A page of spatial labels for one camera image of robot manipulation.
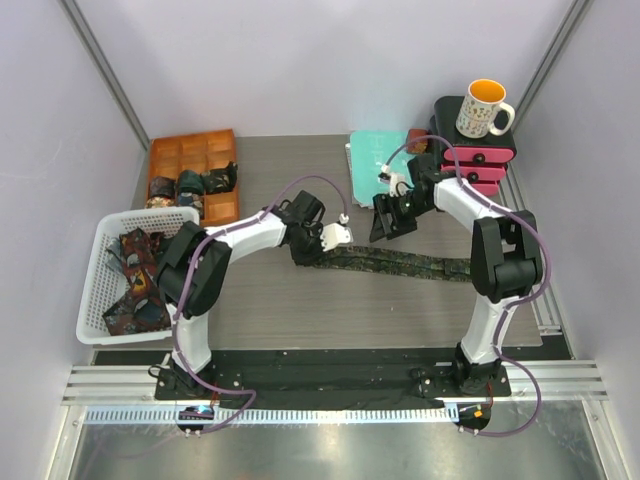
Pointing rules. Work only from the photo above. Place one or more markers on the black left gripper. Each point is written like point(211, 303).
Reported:
point(308, 259)

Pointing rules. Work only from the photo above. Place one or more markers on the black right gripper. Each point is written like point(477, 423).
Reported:
point(387, 205)

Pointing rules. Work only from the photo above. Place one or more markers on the dark floral patterned tie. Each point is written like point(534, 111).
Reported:
point(392, 262)

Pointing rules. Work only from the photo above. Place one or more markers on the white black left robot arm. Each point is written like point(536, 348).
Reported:
point(191, 272)

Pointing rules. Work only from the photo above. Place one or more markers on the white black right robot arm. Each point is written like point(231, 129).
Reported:
point(505, 259)

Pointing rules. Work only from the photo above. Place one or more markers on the teal booklet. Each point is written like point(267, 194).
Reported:
point(367, 152)

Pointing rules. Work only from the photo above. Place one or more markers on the small brown box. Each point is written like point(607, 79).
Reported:
point(417, 141)

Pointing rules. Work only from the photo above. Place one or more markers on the black pink drawer organizer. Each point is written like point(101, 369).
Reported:
point(483, 162)

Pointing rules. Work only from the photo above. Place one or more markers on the rolled navy dotted tie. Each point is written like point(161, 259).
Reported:
point(192, 200)

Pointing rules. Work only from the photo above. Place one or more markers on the floral mug orange inside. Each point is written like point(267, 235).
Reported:
point(483, 102)

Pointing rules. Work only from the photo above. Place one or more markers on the rolled dark green tie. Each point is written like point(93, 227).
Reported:
point(190, 182)

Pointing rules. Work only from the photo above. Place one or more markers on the orange wooden compartment tray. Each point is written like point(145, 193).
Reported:
point(198, 152)

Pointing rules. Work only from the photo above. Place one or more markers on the rolled gold floral tie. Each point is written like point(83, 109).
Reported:
point(159, 202)

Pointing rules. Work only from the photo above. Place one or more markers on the rolled brown tie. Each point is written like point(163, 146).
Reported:
point(161, 186)

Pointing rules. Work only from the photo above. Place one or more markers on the red patterned tie in basket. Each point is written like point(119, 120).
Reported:
point(140, 309)

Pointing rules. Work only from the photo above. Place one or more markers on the white plastic basket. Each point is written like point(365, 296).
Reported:
point(104, 287)

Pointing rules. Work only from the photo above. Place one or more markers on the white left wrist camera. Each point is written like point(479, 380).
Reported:
point(336, 234)

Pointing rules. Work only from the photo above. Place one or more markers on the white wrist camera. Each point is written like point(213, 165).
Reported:
point(397, 183)
point(336, 234)

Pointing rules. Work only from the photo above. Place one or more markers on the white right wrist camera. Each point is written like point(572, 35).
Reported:
point(397, 183)

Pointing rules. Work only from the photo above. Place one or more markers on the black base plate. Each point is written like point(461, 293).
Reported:
point(334, 378)

